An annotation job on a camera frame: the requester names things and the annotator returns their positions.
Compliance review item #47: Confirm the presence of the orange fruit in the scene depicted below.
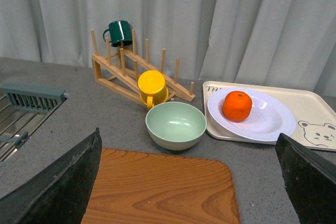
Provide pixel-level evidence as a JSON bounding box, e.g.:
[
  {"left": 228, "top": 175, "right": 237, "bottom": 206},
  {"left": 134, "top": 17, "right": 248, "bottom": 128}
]
[{"left": 223, "top": 91, "right": 253, "bottom": 122}]

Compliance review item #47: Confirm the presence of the white round plate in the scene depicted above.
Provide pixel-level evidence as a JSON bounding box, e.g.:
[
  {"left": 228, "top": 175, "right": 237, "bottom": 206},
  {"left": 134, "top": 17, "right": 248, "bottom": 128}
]
[{"left": 207, "top": 87, "right": 296, "bottom": 143}]

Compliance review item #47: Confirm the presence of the yellow mug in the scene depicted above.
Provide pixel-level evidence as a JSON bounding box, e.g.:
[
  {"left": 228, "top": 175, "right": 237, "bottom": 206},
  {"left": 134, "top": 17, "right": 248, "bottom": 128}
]
[{"left": 138, "top": 70, "right": 169, "bottom": 110}]

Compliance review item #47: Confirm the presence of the light green bowl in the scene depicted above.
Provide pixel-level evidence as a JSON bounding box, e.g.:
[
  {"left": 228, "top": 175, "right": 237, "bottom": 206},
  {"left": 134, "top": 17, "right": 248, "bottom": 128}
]
[{"left": 145, "top": 102, "right": 207, "bottom": 151}]

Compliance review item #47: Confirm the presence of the wooden dish rack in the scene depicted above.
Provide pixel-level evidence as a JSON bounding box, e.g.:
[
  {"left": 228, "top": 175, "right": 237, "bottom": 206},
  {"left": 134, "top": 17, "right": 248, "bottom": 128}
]
[{"left": 90, "top": 29, "right": 196, "bottom": 108}]

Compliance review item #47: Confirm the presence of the dark green mug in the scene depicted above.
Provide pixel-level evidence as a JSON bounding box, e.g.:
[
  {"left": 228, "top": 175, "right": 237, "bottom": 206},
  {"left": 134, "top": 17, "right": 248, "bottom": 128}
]
[{"left": 102, "top": 20, "right": 133, "bottom": 47}]

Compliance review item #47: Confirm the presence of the wooden cutting board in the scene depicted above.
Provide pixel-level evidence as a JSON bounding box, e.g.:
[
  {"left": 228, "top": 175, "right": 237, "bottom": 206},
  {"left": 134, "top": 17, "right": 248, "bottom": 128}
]
[{"left": 82, "top": 148, "right": 241, "bottom": 223}]

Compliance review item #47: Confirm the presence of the grey-green sink drainer rack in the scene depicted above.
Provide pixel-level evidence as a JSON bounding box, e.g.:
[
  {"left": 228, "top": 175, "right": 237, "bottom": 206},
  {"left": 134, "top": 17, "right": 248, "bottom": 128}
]
[{"left": 1, "top": 82, "right": 68, "bottom": 163}]

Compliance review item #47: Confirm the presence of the cream bear tray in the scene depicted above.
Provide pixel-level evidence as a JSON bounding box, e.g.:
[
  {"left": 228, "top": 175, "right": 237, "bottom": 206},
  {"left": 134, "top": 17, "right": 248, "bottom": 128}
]
[{"left": 203, "top": 81, "right": 335, "bottom": 152}]

